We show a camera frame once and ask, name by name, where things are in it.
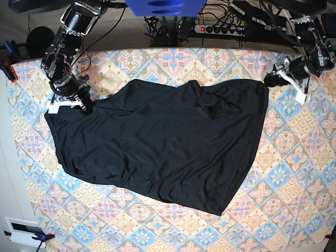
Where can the black t-shirt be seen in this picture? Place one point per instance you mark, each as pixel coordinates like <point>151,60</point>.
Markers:
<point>189,145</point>

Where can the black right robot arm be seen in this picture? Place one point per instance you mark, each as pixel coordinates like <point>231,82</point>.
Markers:
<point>71,89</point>

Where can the red table clamp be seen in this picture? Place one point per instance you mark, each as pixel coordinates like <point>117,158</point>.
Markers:
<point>8,70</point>

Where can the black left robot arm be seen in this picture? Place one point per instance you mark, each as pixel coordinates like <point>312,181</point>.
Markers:
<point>310,35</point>

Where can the white wall outlet box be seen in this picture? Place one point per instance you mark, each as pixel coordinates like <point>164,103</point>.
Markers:
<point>23,231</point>

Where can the white power strip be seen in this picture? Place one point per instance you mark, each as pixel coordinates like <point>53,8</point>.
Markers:
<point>229,30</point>

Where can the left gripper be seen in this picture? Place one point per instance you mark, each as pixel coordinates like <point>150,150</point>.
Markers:
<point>295,74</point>

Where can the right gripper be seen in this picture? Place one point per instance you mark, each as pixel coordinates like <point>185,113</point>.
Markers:
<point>81,100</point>

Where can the patterned colourful tablecloth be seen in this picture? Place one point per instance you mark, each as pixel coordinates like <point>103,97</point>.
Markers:
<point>286,201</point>

